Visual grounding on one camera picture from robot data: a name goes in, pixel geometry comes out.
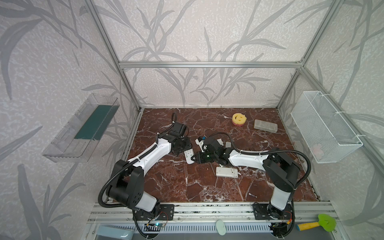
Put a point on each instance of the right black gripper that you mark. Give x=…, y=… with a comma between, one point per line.
x=202, y=156

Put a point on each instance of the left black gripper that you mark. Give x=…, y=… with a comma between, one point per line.
x=184, y=145

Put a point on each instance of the white remote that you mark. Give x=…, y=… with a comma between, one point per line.
x=188, y=155
x=227, y=172

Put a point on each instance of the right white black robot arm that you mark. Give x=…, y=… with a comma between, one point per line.
x=278, y=165

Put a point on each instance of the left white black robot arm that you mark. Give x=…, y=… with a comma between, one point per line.
x=125, y=187

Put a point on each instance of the yellow smiley sponge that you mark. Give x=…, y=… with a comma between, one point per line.
x=239, y=119

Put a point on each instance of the clear plastic box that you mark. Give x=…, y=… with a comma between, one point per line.
x=265, y=126

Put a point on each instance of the pale green oval object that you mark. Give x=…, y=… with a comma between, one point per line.
x=221, y=227

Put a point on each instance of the small circuit board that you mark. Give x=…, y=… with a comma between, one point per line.
x=155, y=225

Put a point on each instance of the light blue tray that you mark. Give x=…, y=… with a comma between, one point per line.
x=113, y=233

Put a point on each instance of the green yellow toy spatula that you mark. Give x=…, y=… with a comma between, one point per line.
x=325, y=221

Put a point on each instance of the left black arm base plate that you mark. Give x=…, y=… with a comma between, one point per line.
x=162, y=212

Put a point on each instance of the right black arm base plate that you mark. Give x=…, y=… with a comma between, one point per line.
x=261, y=211

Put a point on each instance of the clear plastic wall shelf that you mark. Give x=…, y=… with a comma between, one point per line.
x=78, y=139

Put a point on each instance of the white wire basket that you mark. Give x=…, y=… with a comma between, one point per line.
x=327, y=134

